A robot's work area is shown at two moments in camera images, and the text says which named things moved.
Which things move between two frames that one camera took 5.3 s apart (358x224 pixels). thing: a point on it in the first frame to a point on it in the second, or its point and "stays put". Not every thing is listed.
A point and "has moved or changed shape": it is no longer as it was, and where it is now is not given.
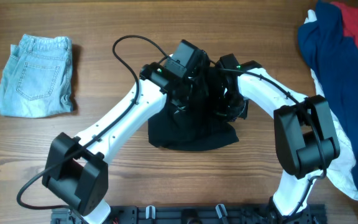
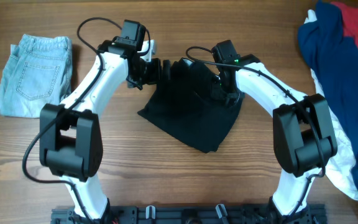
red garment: x=357 y=23 stays put
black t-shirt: x=202 y=128 has moved or changed shape
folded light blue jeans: x=36 y=78 stays put
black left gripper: x=200 y=94 to x=154 y=76
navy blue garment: x=352 y=85 stays put
